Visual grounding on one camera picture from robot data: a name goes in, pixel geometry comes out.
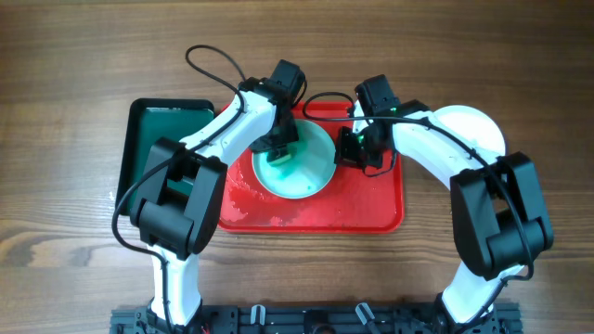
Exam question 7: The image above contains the white plate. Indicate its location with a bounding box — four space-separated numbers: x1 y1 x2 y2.
252 120 336 199
434 105 506 156

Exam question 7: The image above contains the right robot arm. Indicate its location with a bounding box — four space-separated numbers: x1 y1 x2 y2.
335 75 554 332

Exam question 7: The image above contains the green yellow sponge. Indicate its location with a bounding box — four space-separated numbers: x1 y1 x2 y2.
266 147 292 166

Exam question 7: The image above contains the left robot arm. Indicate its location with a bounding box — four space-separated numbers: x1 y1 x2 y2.
129 60 306 333

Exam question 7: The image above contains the dark green tray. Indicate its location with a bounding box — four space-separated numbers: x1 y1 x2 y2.
115 98 214 204

